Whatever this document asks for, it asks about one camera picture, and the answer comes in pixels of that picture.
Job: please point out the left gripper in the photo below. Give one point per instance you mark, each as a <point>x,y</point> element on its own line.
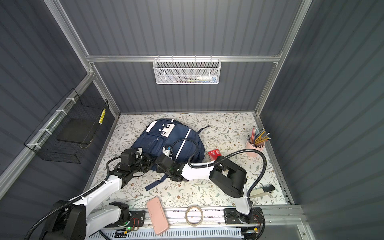
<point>149,163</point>

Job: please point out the yellow tag on basket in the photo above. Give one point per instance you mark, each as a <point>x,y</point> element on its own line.
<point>102,116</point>

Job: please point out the pens in white basket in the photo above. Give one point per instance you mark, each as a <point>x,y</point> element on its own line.
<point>203,79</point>

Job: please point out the bundle of coloured pencils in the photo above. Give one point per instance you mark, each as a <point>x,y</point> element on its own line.
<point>257,137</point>

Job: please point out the white wire mesh basket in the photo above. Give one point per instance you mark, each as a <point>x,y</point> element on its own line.
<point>165,69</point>

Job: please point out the roll of clear tape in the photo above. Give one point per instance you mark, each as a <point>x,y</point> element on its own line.
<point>194,215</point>

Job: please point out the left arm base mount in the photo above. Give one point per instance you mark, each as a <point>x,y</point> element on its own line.
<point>135,219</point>

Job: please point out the black wire basket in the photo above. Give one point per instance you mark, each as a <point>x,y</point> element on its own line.
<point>71,130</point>

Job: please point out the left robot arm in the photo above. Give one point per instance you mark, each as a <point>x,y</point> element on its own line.
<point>78,218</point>

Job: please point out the pink pencil case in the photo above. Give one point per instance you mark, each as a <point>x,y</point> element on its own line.
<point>157,215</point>

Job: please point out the pink pencil cup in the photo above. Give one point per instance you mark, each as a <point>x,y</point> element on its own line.
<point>255,148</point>

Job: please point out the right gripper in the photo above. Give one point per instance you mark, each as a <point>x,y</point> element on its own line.
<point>159,168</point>

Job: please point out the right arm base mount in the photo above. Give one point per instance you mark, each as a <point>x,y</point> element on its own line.
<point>233,217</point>

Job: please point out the navy blue student backpack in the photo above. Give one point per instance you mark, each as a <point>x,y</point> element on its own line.
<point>181,141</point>

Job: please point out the red card box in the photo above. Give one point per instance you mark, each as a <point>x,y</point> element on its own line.
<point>214,154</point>

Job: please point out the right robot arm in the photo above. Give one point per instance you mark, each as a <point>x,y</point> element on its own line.
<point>226,175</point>

